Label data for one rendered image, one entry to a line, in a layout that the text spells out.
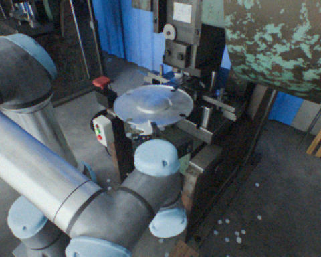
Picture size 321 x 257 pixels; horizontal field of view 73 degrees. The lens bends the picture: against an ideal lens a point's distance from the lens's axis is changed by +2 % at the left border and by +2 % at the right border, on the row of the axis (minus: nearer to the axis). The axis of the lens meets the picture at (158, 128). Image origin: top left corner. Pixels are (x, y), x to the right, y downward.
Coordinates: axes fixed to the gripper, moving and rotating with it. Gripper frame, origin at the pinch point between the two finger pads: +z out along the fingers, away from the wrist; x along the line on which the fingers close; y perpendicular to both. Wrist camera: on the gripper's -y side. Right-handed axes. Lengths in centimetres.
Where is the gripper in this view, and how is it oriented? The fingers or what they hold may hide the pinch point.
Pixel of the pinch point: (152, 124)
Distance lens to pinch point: 69.4
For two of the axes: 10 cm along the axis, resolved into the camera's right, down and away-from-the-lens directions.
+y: -9.8, 1.2, -1.3
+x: 0.2, 8.1, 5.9
